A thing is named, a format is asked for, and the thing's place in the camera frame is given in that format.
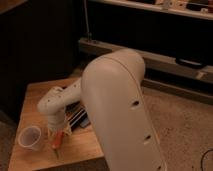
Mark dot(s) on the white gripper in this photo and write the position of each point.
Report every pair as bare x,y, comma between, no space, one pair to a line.
56,123

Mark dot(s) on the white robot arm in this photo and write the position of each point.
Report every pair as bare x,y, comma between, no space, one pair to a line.
110,91

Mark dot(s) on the black striped box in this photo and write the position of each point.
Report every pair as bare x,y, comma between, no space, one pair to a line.
75,113

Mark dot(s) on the small blue sponge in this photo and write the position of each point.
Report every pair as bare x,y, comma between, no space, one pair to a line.
85,123

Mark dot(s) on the clear plastic cup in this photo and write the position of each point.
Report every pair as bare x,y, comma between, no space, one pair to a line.
31,138

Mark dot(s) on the wooden table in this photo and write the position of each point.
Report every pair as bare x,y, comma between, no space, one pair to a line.
79,152

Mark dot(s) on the metal pole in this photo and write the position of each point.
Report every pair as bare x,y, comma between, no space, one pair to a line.
88,33

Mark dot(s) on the grey baseboard rail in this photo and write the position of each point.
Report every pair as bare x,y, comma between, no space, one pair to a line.
153,61

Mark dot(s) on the wall shelf with items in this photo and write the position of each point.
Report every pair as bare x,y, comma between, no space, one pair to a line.
164,8

